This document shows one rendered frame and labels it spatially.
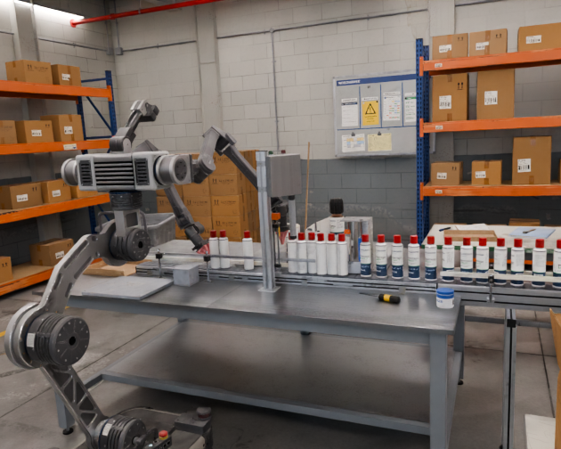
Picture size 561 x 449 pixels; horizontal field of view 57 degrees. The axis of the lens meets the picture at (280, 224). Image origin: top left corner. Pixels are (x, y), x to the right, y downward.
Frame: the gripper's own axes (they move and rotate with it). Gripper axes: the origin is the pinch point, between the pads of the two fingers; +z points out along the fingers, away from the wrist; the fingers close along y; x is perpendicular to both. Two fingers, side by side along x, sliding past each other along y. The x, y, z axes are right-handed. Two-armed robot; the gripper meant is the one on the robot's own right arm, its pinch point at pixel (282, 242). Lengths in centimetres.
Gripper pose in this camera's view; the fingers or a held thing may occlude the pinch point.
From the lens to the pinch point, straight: 269.0
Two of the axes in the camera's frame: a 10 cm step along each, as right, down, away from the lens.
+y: -9.2, -0.2, 3.9
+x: -3.9, 1.8, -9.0
